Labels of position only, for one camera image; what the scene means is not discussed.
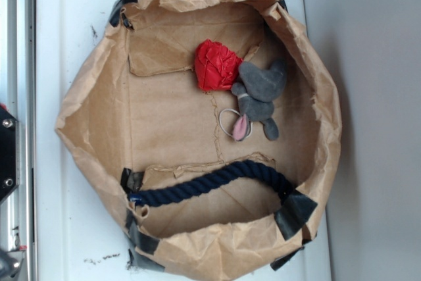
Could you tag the brown paper bag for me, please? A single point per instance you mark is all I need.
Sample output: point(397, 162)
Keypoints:
point(192, 201)

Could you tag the white rubber band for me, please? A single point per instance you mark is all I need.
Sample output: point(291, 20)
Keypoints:
point(224, 119)

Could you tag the red crumpled paper ball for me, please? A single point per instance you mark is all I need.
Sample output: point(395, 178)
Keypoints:
point(216, 66)

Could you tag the grey plush mouse toy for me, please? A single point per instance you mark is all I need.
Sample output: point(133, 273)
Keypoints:
point(256, 91)

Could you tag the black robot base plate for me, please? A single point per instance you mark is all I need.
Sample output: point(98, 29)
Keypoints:
point(8, 153)

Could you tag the aluminium frame rail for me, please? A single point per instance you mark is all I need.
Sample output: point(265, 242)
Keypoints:
point(18, 247)

